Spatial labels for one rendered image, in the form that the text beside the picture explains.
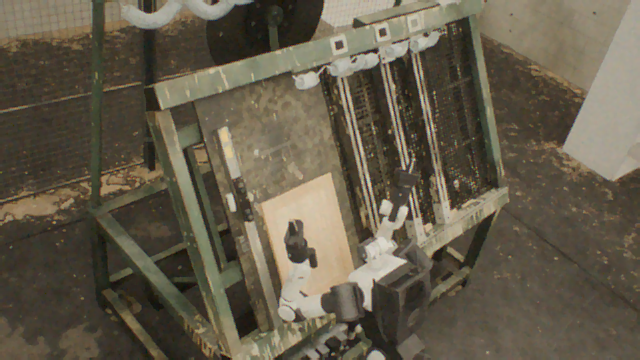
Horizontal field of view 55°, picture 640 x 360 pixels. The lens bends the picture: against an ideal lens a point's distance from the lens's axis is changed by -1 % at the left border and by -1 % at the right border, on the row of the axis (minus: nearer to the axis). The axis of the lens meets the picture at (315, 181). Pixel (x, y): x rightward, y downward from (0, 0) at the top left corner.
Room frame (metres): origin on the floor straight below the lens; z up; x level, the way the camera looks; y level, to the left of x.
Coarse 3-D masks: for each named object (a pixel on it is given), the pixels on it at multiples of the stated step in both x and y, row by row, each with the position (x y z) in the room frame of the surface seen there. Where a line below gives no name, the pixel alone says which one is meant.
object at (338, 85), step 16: (352, 64) 2.66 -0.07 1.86; (336, 80) 2.68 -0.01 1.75; (336, 96) 2.67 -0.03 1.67; (336, 112) 2.66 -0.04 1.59; (352, 112) 2.65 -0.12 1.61; (352, 128) 2.62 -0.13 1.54; (352, 144) 2.57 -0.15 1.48; (352, 160) 2.55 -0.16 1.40; (352, 176) 2.54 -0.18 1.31; (368, 176) 2.54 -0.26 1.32; (368, 192) 2.50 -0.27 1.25; (368, 208) 2.45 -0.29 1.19; (368, 224) 2.43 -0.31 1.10
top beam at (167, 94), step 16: (464, 0) 3.56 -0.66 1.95; (480, 0) 3.66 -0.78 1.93; (432, 16) 3.30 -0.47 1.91; (448, 16) 3.40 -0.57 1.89; (464, 16) 3.50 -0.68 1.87; (352, 32) 2.84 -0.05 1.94; (368, 32) 2.91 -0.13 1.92; (400, 32) 3.08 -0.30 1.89; (288, 48) 2.53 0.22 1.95; (304, 48) 2.59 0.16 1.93; (320, 48) 2.66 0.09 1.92; (352, 48) 2.80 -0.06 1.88; (224, 64) 2.35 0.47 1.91; (240, 64) 2.32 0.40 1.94; (256, 64) 2.37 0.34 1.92; (272, 64) 2.43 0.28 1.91; (288, 64) 2.49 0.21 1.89; (176, 80) 2.09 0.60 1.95; (192, 80) 2.13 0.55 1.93; (208, 80) 2.18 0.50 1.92; (224, 80) 2.23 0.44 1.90; (240, 80) 2.28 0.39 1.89; (256, 80) 2.34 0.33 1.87; (160, 96) 2.01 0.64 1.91; (176, 96) 2.05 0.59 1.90; (192, 96) 2.10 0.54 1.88
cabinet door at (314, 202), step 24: (288, 192) 2.25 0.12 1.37; (312, 192) 2.33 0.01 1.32; (264, 216) 2.11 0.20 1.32; (288, 216) 2.19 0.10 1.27; (312, 216) 2.27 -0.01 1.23; (336, 216) 2.36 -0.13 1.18; (312, 240) 2.20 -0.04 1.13; (336, 240) 2.29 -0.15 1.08; (288, 264) 2.05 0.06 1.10; (336, 264) 2.22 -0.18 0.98; (312, 288) 2.07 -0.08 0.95
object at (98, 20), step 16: (96, 0) 2.30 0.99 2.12; (112, 0) 2.36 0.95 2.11; (400, 0) 3.99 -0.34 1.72; (96, 16) 2.35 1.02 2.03; (96, 32) 2.36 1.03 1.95; (272, 32) 3.06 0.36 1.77; (96, 48) 2.37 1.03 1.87; (272, 48) 3.04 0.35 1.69; (96, 64) 2.38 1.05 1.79; (96, 80) 2.39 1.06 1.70; (96, 96) 2.40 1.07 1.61; (96, 112) 2.41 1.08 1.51; (96, 128) 2.42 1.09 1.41; (96, 144) 2.43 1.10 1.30; (96, 160) 2.44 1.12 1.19; (96, 176) 2.46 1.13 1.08; (96, 192) 2.47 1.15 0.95
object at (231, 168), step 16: (224, 128) 2.18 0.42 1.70; (224, 144) 2.14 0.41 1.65; (224, 160) 2.11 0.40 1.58; (240, 208) 2.03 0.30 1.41; (240, 224) 2.02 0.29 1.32; (256, 240) 2.00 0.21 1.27; (256, 256) 1.96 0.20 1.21; (256, 272) 1.93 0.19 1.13; (272, 288) 1.92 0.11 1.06; (272, 304) 1.88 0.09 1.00; (272, 320) 1.84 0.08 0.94
